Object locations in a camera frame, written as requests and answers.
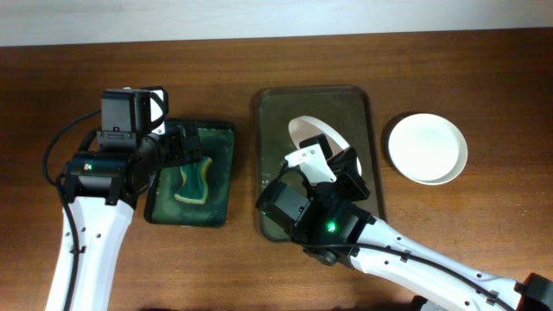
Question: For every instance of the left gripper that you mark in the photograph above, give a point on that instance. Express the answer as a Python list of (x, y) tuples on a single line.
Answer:
[(186, 143)]

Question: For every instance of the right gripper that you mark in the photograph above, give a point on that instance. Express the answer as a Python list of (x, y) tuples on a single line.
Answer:
[(344, 166)]

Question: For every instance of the green and yellow sponge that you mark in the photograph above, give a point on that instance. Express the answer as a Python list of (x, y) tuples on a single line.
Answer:
[(194, 188)]

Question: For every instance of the white plate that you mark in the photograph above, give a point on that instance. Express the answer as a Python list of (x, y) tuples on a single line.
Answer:
[(304, 127), (427, 149)]

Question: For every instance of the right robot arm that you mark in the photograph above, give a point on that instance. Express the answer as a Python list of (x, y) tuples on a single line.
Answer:
[(313, 200)]

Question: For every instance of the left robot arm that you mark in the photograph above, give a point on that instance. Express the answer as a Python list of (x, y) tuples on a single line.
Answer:
[(98, 191)]

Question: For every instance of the dark green small tray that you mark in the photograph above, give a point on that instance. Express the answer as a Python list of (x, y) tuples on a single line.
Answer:
[(217, 140)]

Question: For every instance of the brown rectangular serving tray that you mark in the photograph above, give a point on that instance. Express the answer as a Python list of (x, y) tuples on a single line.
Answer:
[(345, 108)]

